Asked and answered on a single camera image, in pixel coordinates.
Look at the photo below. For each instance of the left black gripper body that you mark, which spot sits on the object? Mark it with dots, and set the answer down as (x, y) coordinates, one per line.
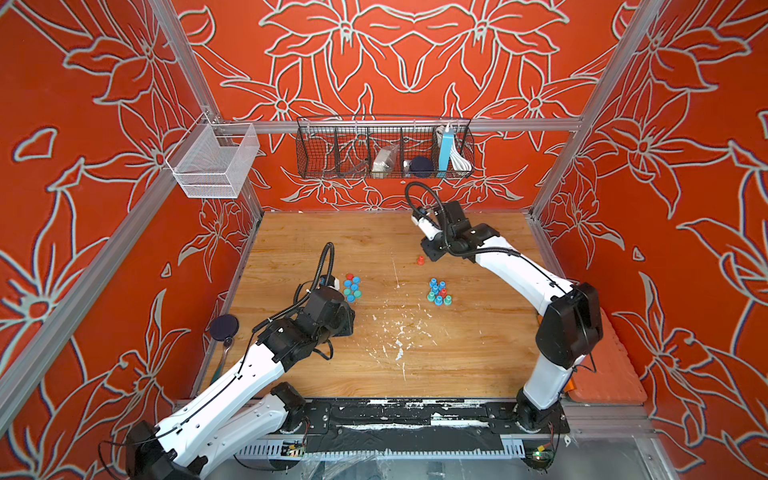
(343, 323)

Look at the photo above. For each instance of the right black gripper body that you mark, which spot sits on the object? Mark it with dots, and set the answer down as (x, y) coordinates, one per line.
(436, 247)

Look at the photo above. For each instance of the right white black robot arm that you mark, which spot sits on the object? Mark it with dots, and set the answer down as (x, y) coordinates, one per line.
(571, 322)

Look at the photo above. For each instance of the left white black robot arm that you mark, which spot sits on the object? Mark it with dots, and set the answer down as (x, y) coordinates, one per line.
(250, 400)

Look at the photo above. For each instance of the dark blue ball in basket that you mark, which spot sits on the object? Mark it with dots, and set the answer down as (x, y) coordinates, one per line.
(421, 167)

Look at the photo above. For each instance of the dark blue round brush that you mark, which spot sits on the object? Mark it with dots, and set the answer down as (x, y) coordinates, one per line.
(224, 329)

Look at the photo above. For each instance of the silver pouch in basket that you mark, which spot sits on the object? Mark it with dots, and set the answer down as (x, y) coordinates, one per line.
(384, 162)

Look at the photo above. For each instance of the light blue box in basket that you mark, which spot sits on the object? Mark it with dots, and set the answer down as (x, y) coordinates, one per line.
(446, 137)

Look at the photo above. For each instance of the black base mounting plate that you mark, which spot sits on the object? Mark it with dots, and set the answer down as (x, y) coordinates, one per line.
(420, 426)

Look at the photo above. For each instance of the orange plastic tool case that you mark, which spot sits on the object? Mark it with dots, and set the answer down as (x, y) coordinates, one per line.
(616, 381)

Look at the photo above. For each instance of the black wire wall basket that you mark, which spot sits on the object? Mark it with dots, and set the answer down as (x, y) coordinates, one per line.
(343, 147)

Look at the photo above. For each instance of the clear plastic wall bin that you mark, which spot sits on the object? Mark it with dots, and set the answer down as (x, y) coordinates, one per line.
(214, 161)

